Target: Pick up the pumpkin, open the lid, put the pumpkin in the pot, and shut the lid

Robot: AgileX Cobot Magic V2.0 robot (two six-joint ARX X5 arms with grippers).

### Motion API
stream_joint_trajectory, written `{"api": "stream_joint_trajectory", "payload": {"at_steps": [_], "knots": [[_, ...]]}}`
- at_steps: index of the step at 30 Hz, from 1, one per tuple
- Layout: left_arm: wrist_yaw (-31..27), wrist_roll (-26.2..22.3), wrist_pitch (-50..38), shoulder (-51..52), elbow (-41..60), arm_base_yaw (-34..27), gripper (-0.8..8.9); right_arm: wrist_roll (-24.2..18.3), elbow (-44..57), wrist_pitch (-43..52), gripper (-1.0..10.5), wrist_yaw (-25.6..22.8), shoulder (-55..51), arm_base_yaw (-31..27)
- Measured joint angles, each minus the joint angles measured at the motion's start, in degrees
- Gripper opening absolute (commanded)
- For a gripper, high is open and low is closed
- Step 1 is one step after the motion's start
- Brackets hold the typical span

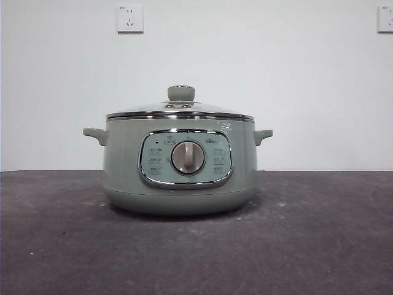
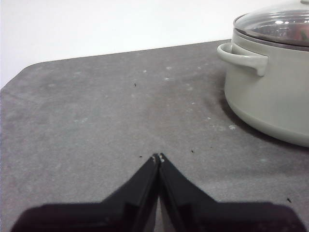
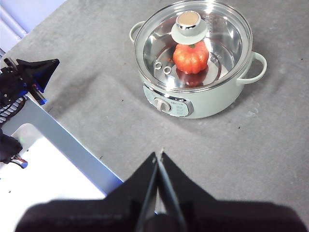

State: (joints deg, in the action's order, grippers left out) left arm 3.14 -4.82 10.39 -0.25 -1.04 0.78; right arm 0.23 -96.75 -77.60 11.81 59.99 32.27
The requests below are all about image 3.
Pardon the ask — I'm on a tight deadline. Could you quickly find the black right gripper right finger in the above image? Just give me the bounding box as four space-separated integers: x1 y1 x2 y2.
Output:
158 148 309 232

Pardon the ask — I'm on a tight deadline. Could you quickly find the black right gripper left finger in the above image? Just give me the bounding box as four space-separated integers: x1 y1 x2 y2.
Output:
14 151 159 232

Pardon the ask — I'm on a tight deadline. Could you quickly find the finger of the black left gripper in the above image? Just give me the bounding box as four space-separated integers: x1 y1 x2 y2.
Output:
15 58 60 93

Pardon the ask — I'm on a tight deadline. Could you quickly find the orange pumpkin with green stem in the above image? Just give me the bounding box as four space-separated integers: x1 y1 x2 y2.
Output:
172 40 210 75

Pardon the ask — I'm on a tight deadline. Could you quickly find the glass lid with green knob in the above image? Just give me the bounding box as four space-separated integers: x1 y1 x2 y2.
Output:
133 0 253 94

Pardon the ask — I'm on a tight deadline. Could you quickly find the pale green electric cooking pot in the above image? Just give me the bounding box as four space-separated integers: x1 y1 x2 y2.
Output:
129 20 268 119

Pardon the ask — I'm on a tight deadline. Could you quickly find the black ribbed cable conduit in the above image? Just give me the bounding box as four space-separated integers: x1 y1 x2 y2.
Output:
0 95 26 123

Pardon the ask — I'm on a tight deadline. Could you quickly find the black device with wires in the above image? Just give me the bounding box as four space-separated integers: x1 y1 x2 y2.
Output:
0 129 29 170

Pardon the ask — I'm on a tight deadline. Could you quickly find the silver metal table frame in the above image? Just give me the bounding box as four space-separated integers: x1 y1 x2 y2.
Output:
0 94 125 196

